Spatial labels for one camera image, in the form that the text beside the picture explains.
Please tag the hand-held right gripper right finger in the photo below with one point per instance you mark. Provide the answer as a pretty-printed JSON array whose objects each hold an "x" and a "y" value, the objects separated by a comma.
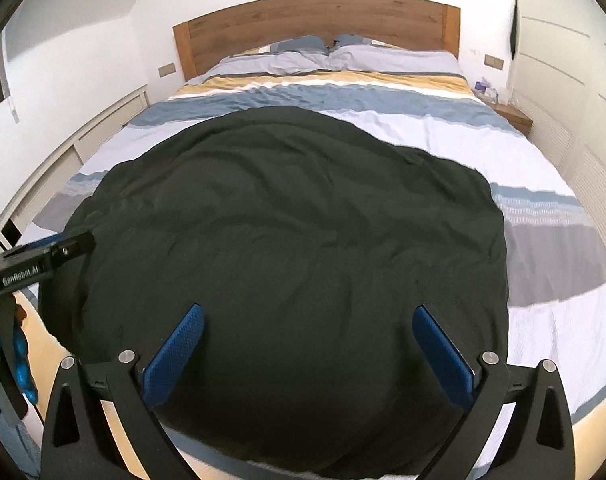
[{"x": 443, "y": 355}]

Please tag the white wardrobe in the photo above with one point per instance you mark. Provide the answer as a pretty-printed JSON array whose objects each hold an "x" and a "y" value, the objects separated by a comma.
[{"x": 573, "y": 110}]

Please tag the person's left hand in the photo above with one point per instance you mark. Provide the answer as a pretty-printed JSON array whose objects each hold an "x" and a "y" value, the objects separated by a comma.
[{"x": 25, "y": 360}]

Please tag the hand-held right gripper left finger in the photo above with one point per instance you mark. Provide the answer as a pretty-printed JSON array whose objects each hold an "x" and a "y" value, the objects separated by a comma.
[{"x": 175, "y": 355}]

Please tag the striped pillow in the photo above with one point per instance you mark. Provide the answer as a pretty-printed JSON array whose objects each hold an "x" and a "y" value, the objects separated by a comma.
[
  {"x": 398, "y": 57},
  {"x": 263, "y": 62}
]

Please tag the dark puffer jacket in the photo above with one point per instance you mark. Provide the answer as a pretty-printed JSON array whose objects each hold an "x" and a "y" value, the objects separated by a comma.
[{"x": 283, "y": 235}]

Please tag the wall switch plate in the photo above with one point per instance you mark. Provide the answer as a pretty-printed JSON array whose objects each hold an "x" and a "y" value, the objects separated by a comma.
[
  {"x": 493, "y": 61},
  {"x": 167, "y": 69}
]

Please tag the white low wall cabinet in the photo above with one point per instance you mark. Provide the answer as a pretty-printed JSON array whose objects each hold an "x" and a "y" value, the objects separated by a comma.
[{"x": 103, "y": 120}]

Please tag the wooden headboard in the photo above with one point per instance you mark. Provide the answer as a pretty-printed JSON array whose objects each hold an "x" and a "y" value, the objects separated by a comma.
[{"x": 308, "y": 20}]

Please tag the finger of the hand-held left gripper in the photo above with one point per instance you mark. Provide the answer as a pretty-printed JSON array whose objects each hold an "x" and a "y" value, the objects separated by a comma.
[{"x": 73, "y": 247}]

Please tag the bed with striped duvet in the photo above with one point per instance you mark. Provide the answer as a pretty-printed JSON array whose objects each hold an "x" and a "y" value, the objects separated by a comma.
[{"x": 533, "y": 160}]

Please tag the wooden nightstand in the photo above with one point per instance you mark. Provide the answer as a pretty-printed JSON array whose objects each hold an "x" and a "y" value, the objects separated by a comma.
[{"x": 515, "y": 119}]

